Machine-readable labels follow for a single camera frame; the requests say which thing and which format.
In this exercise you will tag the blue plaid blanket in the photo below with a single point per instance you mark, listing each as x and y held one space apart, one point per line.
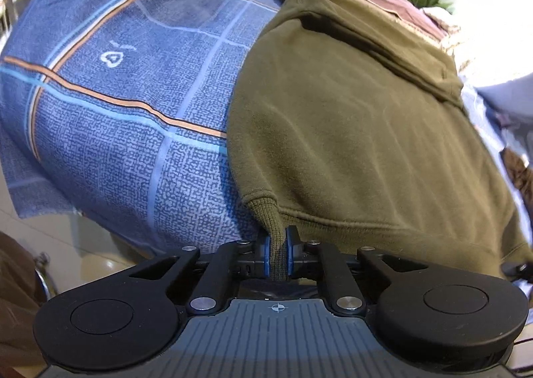
125 132

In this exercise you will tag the brown crumpled garment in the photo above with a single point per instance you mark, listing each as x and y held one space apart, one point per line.
520 174

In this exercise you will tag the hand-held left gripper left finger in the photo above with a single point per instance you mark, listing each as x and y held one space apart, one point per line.
266 255

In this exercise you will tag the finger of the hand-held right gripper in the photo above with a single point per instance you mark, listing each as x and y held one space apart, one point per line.
516 270

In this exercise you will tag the light blue cloth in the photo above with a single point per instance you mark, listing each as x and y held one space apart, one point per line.
508 95

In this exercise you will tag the dark brown cloth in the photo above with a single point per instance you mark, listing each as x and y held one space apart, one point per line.
16 299

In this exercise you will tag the olive green hoodie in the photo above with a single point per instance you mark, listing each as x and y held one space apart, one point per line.
354 120

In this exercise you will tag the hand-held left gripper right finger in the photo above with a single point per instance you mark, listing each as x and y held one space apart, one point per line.
290 253

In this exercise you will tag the floral beige quilt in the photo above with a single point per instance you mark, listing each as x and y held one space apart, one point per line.
445 24

